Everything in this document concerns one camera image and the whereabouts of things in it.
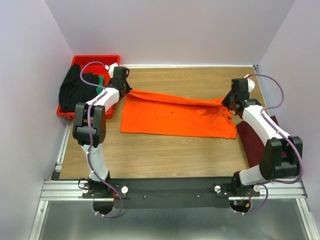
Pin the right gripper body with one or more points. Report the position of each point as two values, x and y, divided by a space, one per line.
229 100

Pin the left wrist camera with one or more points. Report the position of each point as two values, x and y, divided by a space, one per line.
110 68

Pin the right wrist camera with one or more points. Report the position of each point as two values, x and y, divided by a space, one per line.
250 83

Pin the green t-shirt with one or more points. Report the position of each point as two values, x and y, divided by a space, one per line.
100 83

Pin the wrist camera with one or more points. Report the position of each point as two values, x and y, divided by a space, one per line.
110 68
250 83

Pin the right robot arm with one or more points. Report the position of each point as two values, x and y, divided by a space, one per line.
281 160

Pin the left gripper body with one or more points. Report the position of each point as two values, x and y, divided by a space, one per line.
124 88

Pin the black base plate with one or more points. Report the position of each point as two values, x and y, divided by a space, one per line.
167 193

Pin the folded maroon t-shirt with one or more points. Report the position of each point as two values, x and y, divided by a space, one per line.
252 144

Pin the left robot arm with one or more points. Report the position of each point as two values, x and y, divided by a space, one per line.
90 130

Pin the aluminium frame rail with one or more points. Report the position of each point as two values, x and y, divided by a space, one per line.
63 213

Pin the red plastic bin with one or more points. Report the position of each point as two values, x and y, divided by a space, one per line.
91 73

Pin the orange t-shirt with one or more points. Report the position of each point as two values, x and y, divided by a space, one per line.
156 113

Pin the black t-shirt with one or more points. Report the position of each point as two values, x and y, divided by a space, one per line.
73 90

